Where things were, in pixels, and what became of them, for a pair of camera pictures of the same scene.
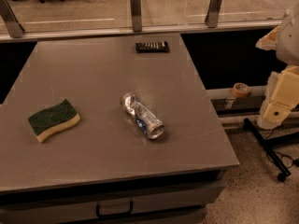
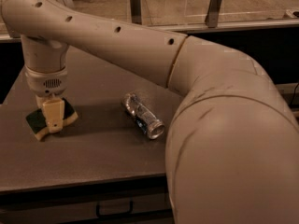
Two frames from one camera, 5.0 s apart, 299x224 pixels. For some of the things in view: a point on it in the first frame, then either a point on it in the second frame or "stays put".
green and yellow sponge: [47, 120] stays put
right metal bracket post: [212, 15] stays put
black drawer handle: [97, 212] stays put
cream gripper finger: [268, 42] to [46, 80]
